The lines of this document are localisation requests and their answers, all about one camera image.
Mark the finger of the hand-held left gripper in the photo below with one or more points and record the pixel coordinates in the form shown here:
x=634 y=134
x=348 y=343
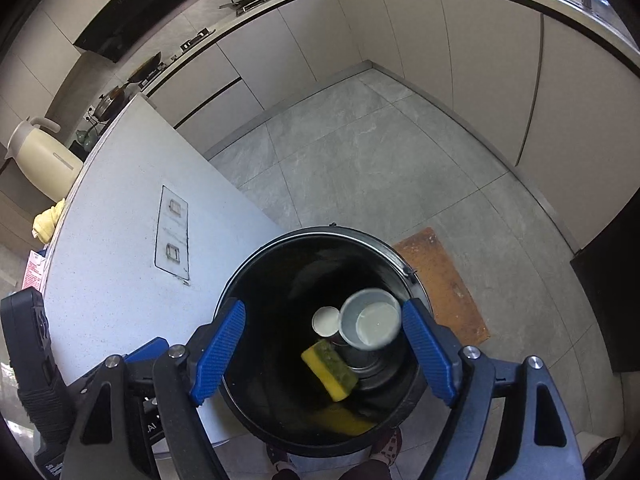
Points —
x=147 y=351

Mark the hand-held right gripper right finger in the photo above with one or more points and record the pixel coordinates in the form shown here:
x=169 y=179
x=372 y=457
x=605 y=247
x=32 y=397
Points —
x=430 y=350

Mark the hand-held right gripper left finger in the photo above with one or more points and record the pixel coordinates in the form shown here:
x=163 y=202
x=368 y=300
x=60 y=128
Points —
x=220 y=355

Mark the black round trash bin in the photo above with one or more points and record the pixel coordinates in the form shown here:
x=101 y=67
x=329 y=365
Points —
x=280 y=280

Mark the white paper cup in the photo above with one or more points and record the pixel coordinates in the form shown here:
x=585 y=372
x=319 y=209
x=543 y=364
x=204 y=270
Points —
x=375 y=320

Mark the metal can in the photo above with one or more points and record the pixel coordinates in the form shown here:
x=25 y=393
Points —
x=367 y=362

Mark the orange floor mat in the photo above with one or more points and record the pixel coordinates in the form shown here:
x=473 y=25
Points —
x=445 y=280

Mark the red white packet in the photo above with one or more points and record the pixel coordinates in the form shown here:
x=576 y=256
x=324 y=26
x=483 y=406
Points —
x=34 y=270

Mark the yellow green sponge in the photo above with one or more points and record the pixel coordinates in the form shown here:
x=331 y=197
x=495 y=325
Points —
x=330 y=367

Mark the person's patterned slipper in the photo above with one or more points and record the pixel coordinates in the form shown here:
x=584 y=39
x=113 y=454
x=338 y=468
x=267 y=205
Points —
x=282 y=456
x=387 y=447

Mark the small white round lid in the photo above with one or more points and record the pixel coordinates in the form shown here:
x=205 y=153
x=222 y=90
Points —
x=325 y=320

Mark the recessed socket panel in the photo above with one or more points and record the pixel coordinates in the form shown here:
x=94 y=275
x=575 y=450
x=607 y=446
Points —
x=172 y=232

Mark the yellow cloth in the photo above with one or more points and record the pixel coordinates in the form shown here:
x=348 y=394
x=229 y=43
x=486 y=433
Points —
x=47 y=220

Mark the person's dark trouser leg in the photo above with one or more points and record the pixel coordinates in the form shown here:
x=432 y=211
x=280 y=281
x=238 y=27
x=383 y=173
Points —
x=350 y=472

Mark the black built-in appliance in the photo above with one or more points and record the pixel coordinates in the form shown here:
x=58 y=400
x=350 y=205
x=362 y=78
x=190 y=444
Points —
x=610 y=290

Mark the white round object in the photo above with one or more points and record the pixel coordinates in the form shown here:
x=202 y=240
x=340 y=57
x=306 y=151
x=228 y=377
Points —
x=602 y=455

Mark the cream thermos jug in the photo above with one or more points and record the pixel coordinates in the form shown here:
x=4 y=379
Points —
x=42 y=157

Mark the metal frying pan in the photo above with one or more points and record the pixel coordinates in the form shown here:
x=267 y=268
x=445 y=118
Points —
x=112 y=102

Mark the dark wok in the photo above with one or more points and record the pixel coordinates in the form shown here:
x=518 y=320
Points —
x=145 y=67

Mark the beige kitchen cabinets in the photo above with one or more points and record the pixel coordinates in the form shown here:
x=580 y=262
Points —
x=475 y=70

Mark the black range hood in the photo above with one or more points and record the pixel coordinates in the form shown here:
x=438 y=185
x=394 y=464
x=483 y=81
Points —
x=140 y=5

